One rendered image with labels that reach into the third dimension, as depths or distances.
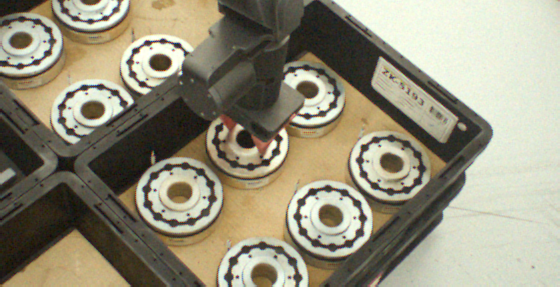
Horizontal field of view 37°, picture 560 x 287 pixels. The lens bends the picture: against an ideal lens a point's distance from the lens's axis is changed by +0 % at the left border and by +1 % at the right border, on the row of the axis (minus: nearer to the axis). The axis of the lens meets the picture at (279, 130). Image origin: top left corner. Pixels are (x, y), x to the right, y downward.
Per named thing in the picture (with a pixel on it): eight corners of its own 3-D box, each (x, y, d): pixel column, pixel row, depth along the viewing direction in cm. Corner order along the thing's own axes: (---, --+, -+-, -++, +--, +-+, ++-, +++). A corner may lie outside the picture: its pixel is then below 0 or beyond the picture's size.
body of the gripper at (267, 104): (270, 142, 93) (276, 103, 87) (201, 92, 96) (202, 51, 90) (305, 107, 97) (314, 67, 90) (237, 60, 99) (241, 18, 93)
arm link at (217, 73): (304, -17, 80) (236, -50, 84) (224, 50, 75) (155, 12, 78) (306, 72, 89) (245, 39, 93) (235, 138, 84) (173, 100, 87)
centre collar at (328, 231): (328, 192, 100) (329, 189, 100) (359, 218, 99) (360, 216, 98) (300, 217, 98) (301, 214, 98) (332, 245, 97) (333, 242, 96)
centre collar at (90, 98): (100, 90, 105) (99, 87, 104) (121, 117, 103) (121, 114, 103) (65, 108, 103) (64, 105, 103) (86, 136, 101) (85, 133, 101)
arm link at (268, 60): (302, 22, 86) (260, -7, 88) (259, 60, 83) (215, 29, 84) (294, 64, 92) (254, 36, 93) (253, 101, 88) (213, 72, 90)
